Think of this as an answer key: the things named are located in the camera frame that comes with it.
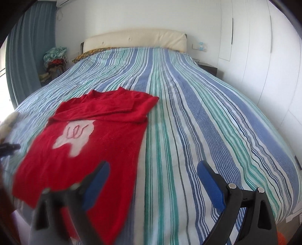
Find white wall socket panel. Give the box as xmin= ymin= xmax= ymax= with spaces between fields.
xmin=192 ymin=42 xmax=207 ymax=52

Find red sweater with white rabbit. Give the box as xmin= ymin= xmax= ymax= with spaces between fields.
xmin=12 ymin=88 xmax=158 ymax=244

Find teal blue curtain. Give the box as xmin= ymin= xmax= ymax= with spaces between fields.
xmin=6 ymin=1 xmax=57 ymax=108

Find dark wooden nightstand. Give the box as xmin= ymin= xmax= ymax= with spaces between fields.
xmin=197 ymin=62 xmax=218 ymax=77

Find pile of colourful clothes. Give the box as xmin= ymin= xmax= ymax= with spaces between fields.
xmin=39 ymin=46 xmax=68 ymax=84

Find cream padded headboard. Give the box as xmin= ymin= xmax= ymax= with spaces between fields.
xmin=82 ymin=29 xmax=187 ymax=53

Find orange red fuzzy sleeve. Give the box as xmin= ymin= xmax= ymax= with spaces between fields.
xmin=277 ymin=231 xmax=287 ymax=245

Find yellow patterned pillow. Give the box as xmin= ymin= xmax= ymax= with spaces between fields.
xmin=72 ymin=47 xmax=121 ymax=64

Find blue green striped bedspread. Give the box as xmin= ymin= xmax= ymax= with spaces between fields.
xmin=2 ymin=47 xmax=301 ymax=244

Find white wardrobe doors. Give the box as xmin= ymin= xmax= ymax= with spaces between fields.
xmin=218 ymin=1 xmax=301 ymax=155

